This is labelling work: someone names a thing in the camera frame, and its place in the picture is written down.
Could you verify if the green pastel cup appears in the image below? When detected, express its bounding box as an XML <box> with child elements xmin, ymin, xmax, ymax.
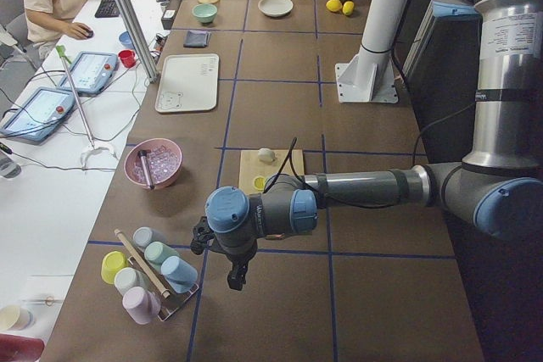
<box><xmin>144</xmin><ymin>241</ymin><xmax>179</xmax><ymax>274</ymax></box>

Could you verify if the grey pastel cup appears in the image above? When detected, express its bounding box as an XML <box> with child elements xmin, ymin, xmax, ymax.
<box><xmin>114</xmin><ymin>267</ymin><xmax>150</xmax><ymax>296</ymax></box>
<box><xmin>132</xmin><ymin>226</ymin><xmax>168</xmax><ymax>250</ymax></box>

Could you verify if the yellow lemon near lime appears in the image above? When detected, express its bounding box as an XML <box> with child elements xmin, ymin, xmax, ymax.
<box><xmin>326</xmin><ymin>0</ymin><xmax>343</xmax><ymax>13</ymax></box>

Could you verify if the grey pastel cup upper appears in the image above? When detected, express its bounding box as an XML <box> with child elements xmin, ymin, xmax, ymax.
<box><xmin>132</xmin><ymin>226</ymin><xmax>168</xmax><ymax>250</ymax></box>

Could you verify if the metal rod on stand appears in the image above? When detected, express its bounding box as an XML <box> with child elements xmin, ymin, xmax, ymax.
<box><xmin>55</xmin><ymin>46</ymin><xmax>117</xmax><ymax>170</ymax></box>

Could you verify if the aluminium frame post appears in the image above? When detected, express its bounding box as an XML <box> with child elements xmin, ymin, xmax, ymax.
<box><xmin>115</xmin><ymin>0</ymin><xmax>159</xmax><ymax>83</ymax></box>

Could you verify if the red cup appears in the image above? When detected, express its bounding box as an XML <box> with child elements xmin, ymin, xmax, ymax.
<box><xmin>118</xmin><ymin>49</ymin><xmax>136</xmax><ymax>69</ymax></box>

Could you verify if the teach pendant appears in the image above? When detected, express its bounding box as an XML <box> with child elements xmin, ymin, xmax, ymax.
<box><xmin>61</xmin><ymin>52</ymin><xmax>118</xmax><ymax>97</ymax></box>
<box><xmin>1</xmin><ymin>87</ymin><xmax>76</xmax><ymax>144</ymax></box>

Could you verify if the metal scoop with black handle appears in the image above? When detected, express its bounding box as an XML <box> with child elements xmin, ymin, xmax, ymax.
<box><xmin>137</xmin><ymin>149</ymin><xmax>154</xmax><ymax>190</ymax></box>

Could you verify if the pink bowl with ice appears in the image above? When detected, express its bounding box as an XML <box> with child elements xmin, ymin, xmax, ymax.
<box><xmin>124</xmin><ymin>138</ymin><xmax>182</xmax><ymax>190</ymax></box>

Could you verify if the yellow pastel cup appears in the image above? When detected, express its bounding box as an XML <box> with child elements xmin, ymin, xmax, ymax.
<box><xmin>100</xmin><ymin>251</ymin><xmax>128</xmax><ymax>285</ymax></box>

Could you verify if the grey folded cloth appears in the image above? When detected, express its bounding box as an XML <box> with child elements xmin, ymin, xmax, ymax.
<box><xmin>183</xmin><ymin>30</ymin><xmax>211</xmax><ymax>48</ymax></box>

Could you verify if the white bear tray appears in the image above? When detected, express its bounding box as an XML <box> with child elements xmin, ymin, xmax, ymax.
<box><xmin>155</xmin><ymin>53</ymin><xmax>220</xmax><ymax>114</ymax></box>

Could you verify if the yellow lemon front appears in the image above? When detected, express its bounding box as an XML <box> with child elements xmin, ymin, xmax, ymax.
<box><xmin>342</xmin><ymin>1</ymin><xmax>355</xmax><ymax>16</ymax></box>

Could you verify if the black keyboard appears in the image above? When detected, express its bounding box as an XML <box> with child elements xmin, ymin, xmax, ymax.
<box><xmin>94</xmin><ymin>0</ymin><xmax>120</xmax><ymax>19</ymax></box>

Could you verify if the grey pastel cup lower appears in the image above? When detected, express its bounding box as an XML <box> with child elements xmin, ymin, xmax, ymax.
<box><xmin>114</xmin><ymin>267</ymin><xmax>150</xmax><ymax>296</ymax></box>

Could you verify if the blue pastel cup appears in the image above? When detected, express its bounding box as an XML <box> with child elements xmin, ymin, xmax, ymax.
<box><xmin>160</xmin><ymin>256</ymin><xmax>198</xmax><ymax>293</ymax></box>

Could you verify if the pink pastel cup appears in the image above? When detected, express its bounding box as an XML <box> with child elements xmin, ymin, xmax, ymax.
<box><xmin>122</xmin><ymin>287</ymin><xmax>160</xmax><ymax>325</ymax></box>

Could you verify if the cream cup on desk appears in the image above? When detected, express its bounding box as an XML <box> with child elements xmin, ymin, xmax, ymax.
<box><xmin>0</xmin><ymin>304</ymin><xmax>33</xmax><ymax>332</ymax></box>

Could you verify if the beige round plate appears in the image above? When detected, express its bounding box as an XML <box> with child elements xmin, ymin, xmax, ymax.
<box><xmin>258</xmin><ymin>0</ymin><xmax>294</xmax><ymax>18</ymax></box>

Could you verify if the teach pendant far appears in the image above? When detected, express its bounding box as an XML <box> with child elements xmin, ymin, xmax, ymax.
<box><xmin>61</xmin><ymin>52</ymin><xmax>118</xmax><ymax>97</ymax></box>

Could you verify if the mint green bowl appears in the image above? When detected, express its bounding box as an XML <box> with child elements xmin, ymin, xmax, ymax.
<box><xmin>192</xmin><ymin>3</ymin><xmax>218</xmax><ymax>24</ymax></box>

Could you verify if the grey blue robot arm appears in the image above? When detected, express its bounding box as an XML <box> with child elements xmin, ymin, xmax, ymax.
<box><xmin>191</xmin><ymin>0</ymin><xmax>542</xmax><ymax>290</ymax></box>

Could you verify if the white wire cup rack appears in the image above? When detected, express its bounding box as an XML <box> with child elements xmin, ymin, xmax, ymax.
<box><xmin>128</xmin><ymin>255</ymin><xmax>199</xmax><ymax>321</ymax></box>

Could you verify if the wooden rack rod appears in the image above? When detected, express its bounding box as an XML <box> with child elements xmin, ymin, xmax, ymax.
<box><xmin>114</xmin><ymin>229</ymin><xmax>171</xmax><ymax>298</ymax></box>

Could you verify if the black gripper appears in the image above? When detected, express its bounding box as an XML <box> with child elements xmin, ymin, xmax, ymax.
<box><xmin>190</xmin><ymin>216</ymin><xmax>256</xmax><ymax>291</ymax></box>

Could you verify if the white steamed bun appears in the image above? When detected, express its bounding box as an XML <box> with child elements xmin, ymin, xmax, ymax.
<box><xmin>257</xmin><ymin>148</ymin><xmax>276</xmax><ymax>163</ymax></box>

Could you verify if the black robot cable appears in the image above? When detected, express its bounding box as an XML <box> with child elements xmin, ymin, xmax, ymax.
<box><xmin>263</xmin><ymin>31</ymin><xmax>480</xmax><ymax>210</ymax></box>

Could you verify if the teach pendant near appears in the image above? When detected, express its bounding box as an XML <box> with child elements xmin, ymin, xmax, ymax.
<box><xmin>1</xmin><ymin>87</ymin><xmax>76</xmax><ymax>144</ymax></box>

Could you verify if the white pedestal base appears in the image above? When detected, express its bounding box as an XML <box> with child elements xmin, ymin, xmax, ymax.
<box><xmin>335</xmin><ymin>0</ymin><xmax>407</xmax><ymax>103</ymax></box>

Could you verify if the yellow lemon slice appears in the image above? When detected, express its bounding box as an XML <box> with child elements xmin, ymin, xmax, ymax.
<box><xmin>253</xmin><ymin>175</ymin><xmax>266</xmax><ymax>192</ymax></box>

